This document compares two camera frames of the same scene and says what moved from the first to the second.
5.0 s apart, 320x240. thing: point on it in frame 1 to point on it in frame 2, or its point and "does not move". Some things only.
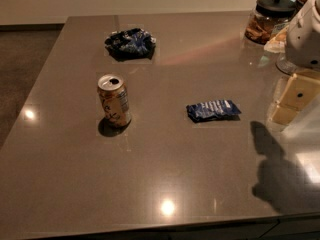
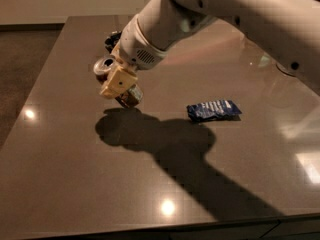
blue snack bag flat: (214, 109) does not move
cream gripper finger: (298, 93) to (119, 81)
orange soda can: (115, 99) to (130, 97)
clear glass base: (285, 65) does not move
